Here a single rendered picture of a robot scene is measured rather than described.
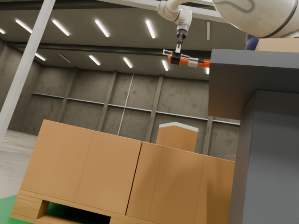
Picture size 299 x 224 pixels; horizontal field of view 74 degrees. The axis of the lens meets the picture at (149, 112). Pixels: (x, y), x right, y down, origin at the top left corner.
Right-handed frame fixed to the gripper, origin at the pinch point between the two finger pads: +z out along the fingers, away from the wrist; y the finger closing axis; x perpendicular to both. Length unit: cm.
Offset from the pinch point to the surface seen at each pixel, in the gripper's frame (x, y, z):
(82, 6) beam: 466, 552, -471
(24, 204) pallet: 62, -28, 116
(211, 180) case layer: -33, -21, 82
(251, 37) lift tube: -50, -3, -22
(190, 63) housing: -10.9, -0.4, 4.7
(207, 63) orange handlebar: -22.5, -1.7, 3.0
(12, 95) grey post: 262, 156, 30
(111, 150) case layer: 24, -25, 78
